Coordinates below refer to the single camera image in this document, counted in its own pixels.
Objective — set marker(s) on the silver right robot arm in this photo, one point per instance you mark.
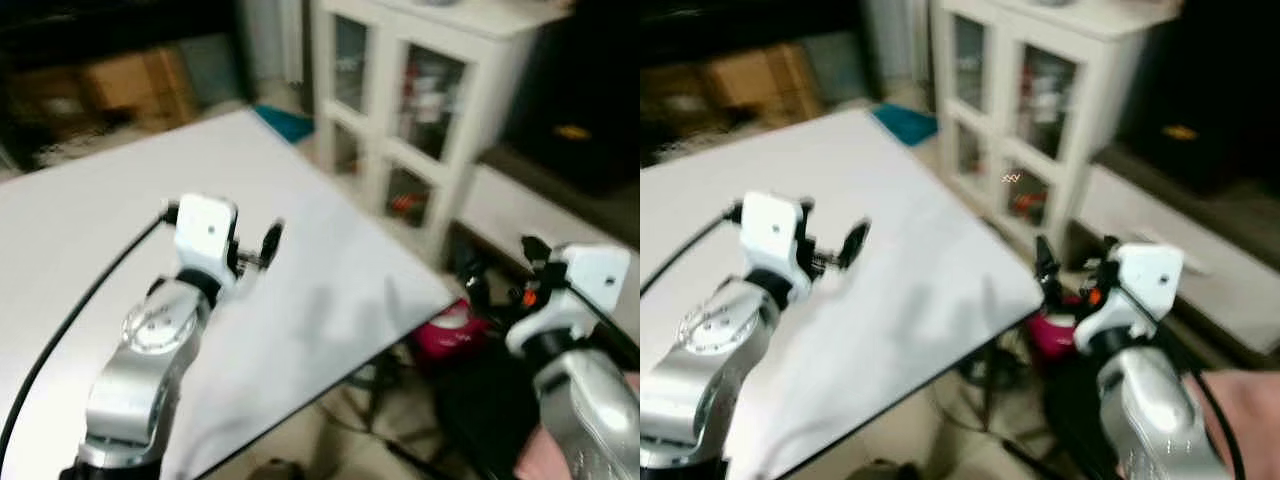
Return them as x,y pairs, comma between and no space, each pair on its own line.
1160,420
590,410

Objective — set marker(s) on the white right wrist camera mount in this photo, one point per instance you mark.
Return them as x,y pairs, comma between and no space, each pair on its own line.
1145,280
590,280

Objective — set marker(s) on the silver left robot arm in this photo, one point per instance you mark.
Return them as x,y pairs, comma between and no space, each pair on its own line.
140,370
710,370

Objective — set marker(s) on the brown cardboard box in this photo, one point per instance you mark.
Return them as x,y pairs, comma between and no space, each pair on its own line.
135,85
760,82

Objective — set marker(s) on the magenta round object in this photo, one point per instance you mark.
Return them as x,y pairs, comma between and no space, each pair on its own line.
450,335
1050,335

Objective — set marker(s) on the teal floor mat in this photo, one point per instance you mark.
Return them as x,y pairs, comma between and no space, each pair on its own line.
287,123
908,123

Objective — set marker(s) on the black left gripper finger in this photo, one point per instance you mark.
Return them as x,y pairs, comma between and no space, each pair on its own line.
271,242
855,243

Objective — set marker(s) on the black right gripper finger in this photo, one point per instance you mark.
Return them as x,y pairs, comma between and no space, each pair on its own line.
1046,262
472,272

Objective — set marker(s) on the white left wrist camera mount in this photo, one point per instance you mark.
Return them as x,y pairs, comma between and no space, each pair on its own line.
205,235
775,232

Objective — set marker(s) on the white low shelf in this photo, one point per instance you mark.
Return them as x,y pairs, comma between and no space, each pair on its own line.
1220,270
520,215

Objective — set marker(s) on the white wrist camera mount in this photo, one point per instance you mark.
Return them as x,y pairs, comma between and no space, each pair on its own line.
590,280
775,232
205,235
1145,280

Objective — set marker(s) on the white glass-door cabinet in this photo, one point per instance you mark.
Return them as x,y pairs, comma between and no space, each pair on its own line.
500,60
1110,60

